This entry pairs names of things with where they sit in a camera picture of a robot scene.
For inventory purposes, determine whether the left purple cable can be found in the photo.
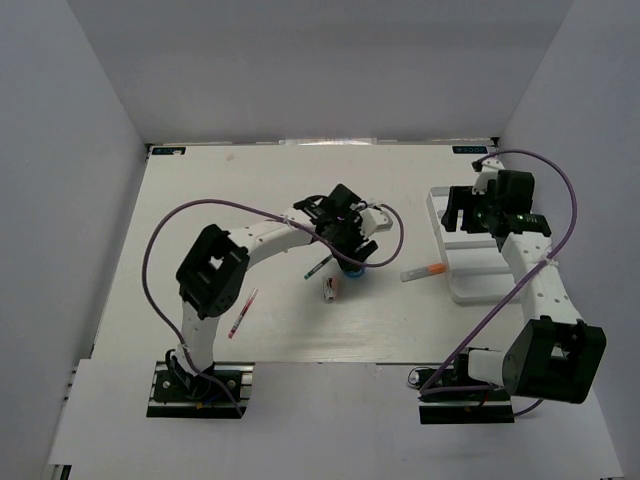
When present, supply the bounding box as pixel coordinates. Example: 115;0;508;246
142;198;401;419

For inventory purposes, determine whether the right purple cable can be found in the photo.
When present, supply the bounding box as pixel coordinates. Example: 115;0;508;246
418;149;579;419

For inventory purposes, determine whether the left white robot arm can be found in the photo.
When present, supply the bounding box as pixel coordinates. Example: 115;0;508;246
176;184;393;399

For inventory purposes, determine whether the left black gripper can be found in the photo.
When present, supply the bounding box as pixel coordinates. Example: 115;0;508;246
327;210;378;272

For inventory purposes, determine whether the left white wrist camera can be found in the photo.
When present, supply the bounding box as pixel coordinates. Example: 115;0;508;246
359;207;393;238

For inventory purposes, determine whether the orange white highlighter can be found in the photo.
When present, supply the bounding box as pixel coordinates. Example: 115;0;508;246
400;263;447;283

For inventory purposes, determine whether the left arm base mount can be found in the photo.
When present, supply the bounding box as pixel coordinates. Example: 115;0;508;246
146;349;254;420

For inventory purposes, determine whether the purple cable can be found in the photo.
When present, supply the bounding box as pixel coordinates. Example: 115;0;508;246
418;149;579;419
142;198;401;419

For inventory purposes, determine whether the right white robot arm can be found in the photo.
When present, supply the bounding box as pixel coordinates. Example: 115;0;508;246
441;170;606;404

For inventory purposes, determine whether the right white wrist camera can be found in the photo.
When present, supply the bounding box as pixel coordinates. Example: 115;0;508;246
472;158;504;195

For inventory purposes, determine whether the red gel pen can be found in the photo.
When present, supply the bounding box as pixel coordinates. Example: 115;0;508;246
227;288;259;339

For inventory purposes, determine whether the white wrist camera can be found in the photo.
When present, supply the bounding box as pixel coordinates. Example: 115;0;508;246
472;158;504;195
359;207;393;238

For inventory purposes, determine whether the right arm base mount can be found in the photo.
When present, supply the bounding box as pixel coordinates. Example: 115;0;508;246
407;367;515;425

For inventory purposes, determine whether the white divided organizer tray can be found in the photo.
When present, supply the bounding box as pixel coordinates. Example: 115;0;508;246
426;187;515;305

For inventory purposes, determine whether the green gel pen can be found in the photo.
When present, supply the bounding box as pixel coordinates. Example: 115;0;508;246
304;255;333;280

